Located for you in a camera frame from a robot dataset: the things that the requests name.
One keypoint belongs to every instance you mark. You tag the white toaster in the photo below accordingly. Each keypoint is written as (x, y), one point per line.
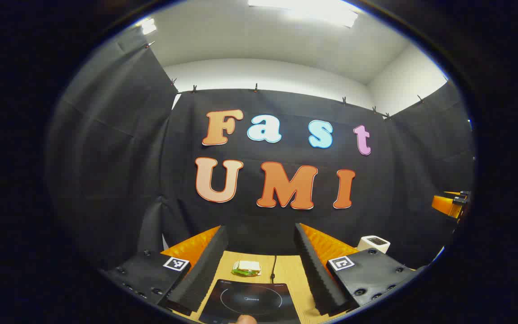
(373, 244)

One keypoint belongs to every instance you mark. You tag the sandwich with lettuce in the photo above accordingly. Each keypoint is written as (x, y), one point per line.
(246, 267)

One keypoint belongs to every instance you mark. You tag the black backdrop cloth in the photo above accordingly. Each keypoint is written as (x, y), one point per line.
(250, 220)

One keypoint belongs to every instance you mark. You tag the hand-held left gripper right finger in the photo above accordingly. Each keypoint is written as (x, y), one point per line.
(317, 274)

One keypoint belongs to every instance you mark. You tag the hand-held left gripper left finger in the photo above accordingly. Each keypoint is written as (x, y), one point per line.
(198, 274)

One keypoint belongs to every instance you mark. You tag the black induction cooktop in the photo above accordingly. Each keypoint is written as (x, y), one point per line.
(250, 301)

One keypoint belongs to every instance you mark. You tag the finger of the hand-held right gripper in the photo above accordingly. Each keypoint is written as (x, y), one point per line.
(448, 204)

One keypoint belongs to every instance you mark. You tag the ceiling light panel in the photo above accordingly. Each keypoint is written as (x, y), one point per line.
(147, 26)
(313, 11)

